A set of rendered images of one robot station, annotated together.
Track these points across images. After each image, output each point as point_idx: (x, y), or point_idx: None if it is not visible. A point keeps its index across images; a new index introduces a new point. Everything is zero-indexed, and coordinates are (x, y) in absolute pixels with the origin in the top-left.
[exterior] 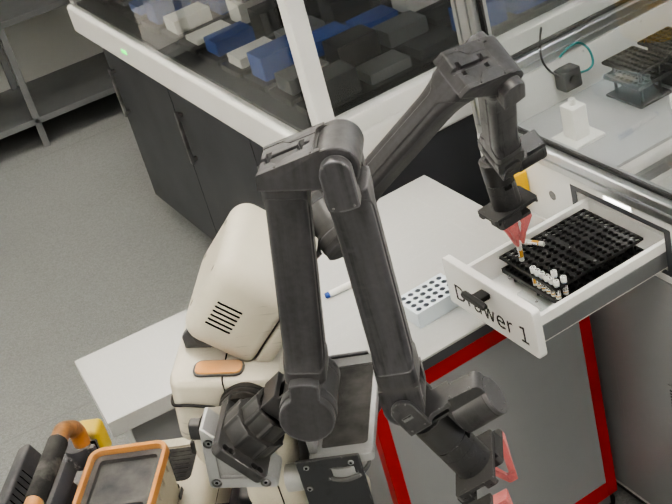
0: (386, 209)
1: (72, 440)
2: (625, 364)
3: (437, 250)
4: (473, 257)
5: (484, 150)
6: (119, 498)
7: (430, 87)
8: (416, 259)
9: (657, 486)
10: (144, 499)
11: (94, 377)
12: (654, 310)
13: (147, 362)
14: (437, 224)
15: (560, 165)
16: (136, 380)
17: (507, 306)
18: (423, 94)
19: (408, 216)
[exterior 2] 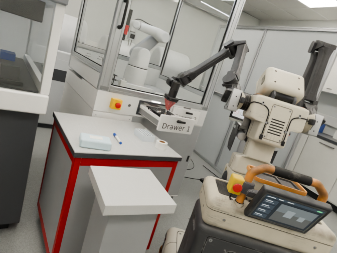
0: (68, 121)
1: (253, 177)
2: None
3: (111, 127)
4: (121, 126)
5: (185, 77)
6: (275, 181)
7: (244, 48)
8: (112, 130)
9: None
10: (275, 176)
11: (131, 201)
12: (155, 130)
13: (130, 184)
14: (94, 122)
15: (137, 94)
16: (144, 190)
17: (186, 121)
18: (244, 49)
19: (80, 121)
